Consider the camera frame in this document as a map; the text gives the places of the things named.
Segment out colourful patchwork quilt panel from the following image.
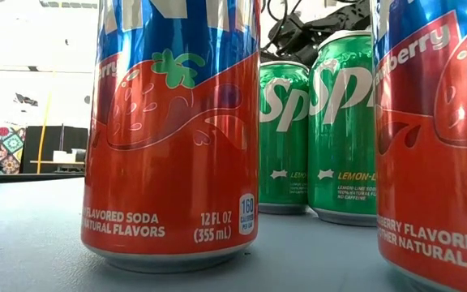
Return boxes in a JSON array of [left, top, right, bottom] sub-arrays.
[[0, 122, 27, 175]]

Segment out red Fanta strawberry can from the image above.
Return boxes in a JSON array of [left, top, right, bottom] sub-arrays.
[[80, 0, 262, 274], [371, 0, 467, 292]]

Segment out black partition panel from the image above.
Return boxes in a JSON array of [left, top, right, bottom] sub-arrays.
[[19, 125, 89, 174]]

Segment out white box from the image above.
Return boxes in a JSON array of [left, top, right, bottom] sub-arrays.
[[53, 150, 76, 163]]

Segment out yellow cable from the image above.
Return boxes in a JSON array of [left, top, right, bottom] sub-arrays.
[[36, 68, 56, 174]]

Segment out green Sprite can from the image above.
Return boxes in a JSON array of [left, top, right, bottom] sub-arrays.
[[259, 60, 311, 215], [306, 30, 379, 227]]

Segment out desk with wooden top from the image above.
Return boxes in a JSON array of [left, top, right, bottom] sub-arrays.
[[29, 160, 85, 174]]

